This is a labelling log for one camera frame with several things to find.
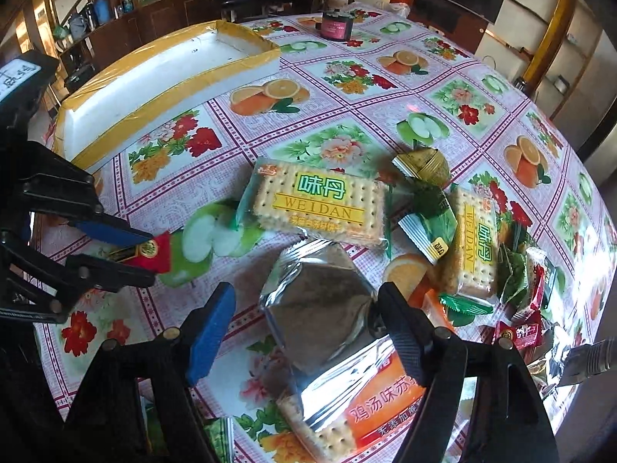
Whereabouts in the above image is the red small snack packet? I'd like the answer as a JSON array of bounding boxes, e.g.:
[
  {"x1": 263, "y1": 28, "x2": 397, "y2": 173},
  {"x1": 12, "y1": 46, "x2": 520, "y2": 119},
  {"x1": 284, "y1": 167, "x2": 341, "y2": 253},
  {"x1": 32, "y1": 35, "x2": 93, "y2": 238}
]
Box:
[{"x1": 108, "y1": 231, "x2": 172, "y2": 274}]

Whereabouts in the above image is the orange cracker pack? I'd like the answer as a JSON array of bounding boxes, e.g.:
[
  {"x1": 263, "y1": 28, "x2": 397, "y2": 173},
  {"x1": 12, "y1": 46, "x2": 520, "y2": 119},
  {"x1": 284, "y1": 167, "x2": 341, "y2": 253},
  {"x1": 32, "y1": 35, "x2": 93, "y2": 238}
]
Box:
[{"x1": 277, "y1": 336, "x2": 425, "y2": 462}]

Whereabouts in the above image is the green Weidan cracker pack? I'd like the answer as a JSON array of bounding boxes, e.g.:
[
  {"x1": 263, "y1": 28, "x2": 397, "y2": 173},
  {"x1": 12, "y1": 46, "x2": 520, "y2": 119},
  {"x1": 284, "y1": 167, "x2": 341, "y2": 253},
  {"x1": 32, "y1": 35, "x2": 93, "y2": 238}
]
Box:
[
  {"x1": 232, "y1": 158, "x2": 390, "y2": 248},
  {"x1": 441, "y1": 185, "x2": 498, "y2": 300}
]

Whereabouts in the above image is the silver foil snack bag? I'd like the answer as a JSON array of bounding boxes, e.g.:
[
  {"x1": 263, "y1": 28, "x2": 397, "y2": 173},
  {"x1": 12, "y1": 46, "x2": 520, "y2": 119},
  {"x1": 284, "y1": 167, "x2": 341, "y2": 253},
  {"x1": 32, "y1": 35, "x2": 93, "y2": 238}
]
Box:
[{"x1": 260, "y1": 239, "x2": 385, "y2": 376}]

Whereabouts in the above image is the green leaf snack packet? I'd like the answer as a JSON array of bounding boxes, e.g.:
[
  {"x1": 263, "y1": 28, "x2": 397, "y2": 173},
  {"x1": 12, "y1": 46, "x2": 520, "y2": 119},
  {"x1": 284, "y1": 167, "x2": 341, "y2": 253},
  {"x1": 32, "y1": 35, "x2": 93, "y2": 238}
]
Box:
[{"x1": 398, "y1": 178, "x2": 458, "y2": 265}]

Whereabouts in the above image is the green gold round snack packet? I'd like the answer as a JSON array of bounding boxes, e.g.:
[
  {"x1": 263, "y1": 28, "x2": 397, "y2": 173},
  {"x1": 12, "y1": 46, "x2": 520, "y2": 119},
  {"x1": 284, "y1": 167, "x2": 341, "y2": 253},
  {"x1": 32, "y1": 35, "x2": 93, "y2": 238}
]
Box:
[{"x1": 392, "y1": 147, "x2": 452, "y2": 188}]

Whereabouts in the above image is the white box with yellow tape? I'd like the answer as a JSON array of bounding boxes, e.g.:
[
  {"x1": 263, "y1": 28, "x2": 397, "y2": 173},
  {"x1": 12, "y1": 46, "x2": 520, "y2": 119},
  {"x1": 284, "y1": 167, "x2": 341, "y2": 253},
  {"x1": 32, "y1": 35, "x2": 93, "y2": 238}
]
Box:
[{"x1": 51, "y1": 20, "x2": 280, "y2": 171}]

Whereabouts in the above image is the pile of small snack packets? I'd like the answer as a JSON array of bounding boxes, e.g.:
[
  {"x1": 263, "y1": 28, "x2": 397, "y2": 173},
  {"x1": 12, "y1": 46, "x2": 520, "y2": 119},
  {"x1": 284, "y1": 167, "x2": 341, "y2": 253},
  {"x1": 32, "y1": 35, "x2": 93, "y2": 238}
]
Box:
[{"x1": 438, "y1": 230, "x2": 561, "y2": 377}]

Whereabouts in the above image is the floral fruit tablecloth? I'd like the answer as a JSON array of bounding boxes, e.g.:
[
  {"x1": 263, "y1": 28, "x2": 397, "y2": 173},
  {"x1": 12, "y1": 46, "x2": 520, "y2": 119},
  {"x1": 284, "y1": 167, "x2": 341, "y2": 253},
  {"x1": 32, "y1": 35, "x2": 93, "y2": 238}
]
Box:
[{"x1": 37, "y1": 6, "x2": 616, "y2": 462}]

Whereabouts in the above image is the pink jar with black lid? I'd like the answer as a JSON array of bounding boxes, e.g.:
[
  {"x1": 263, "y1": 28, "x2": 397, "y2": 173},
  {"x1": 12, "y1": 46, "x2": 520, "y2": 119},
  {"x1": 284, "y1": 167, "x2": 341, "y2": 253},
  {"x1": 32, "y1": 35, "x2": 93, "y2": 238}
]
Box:
[{"x1": 320, "y1": 10, "x2": 354, "y2": 42}]

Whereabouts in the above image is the red TV cabinet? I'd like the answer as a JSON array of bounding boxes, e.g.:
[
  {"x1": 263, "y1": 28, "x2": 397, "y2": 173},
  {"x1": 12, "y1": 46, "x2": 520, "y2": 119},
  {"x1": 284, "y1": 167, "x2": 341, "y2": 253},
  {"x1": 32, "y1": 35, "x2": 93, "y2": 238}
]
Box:
[{"x1": 390, "y1": 0, "x2": 488, "y2": 52}]

